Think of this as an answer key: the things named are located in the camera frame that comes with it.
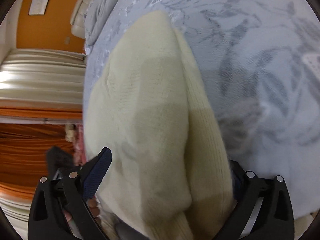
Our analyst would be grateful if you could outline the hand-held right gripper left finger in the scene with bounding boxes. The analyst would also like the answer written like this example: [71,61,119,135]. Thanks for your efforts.
[27,147,113,240]

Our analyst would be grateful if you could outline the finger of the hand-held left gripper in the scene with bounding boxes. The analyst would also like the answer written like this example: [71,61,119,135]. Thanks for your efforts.
[46,146,76,172]

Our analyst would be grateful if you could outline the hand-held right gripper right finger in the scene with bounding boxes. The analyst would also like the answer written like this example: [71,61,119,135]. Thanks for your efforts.
[212,160,295,240]

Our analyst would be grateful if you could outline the cream knit cardigan red buttons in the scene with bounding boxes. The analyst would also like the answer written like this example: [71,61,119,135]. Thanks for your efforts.
[82,10,238,240]

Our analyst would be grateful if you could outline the person's left hand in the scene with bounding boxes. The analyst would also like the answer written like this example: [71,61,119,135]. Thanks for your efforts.
[88,197,101,218]

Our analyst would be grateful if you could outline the pink blanket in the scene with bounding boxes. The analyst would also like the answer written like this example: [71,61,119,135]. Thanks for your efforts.
[73,124,87,166]

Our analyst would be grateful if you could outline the beige plush toy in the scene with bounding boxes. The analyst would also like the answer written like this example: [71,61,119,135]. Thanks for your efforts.
[65,123,77,143]

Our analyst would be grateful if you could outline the orange curtain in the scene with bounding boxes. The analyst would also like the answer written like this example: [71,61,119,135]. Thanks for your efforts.
[0,107,83,196]

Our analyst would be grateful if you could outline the cream ribbed curtain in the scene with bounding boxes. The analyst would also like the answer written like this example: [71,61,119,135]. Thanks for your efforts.
[0,191,34,222]

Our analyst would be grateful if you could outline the white curtain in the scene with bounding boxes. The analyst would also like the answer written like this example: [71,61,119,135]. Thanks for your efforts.
[0,48,87,108]

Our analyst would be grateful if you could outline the butterfly print bed sheet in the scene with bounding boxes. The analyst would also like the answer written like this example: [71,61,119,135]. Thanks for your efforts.
[84,0,320,221]

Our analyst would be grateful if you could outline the beige padded headboard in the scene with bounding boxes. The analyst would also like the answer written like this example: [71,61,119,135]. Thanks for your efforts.
[70,0,101,39]

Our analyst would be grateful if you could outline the grey duvet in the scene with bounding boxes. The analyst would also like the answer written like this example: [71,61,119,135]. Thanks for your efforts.
[84,0,131,44]

